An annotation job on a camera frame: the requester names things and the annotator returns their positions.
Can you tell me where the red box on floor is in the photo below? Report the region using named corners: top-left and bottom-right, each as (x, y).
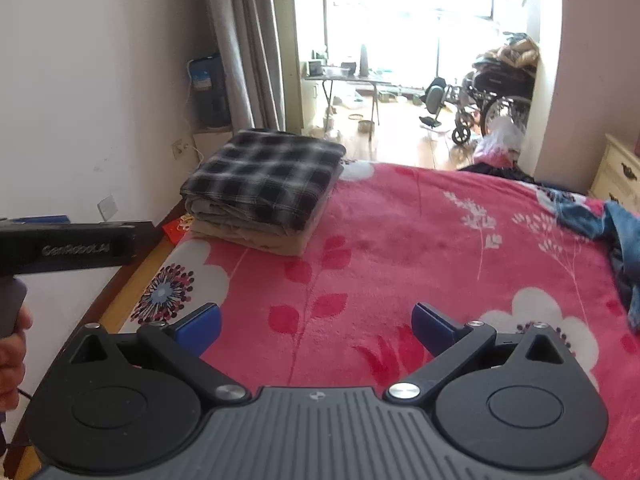
top-left (162, 214), bottom-right (194, 246)

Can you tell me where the stack of folded grey clothes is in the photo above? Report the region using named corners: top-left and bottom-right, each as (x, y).
top-left (190, 165), bottom-right (344, 256)

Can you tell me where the blue denim garment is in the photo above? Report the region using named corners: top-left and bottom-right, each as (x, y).
top-left (550, 190), bottom-right (640, 334)

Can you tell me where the black white plaid garment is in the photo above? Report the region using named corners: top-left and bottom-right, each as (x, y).
top-left (180, 129), bottom-right (346, 232)

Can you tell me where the grey curtain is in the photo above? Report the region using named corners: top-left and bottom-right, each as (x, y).
top-left (207, 0), bottom-right (285, 130)

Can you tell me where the folding table by window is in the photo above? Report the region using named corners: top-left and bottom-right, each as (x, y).
top-left (303, 58), bottom-right (395, 133)

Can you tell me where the red floral bed blanket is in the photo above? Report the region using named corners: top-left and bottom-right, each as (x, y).
top-left (125, 162), bottom-right (639, 479)

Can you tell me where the cream bedside cabinet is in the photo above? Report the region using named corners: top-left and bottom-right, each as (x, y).
top-left (589, 133), bottom-right (640, 214)

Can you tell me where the blue water dispenser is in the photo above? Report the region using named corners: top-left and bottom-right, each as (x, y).
top-left (188, 53), bottom-right (231, 129)

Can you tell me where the white wall socket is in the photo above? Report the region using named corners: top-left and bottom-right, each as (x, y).
top-left (171, 139), bottom-right (190, 159)

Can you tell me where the wheelchair with dark clothes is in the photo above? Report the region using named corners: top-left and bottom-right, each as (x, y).
top-left (420, 32), bottom-right (539, 146)

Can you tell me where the left hand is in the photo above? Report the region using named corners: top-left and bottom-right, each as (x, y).
top-left (0, 304), bottom-right (32, 412)

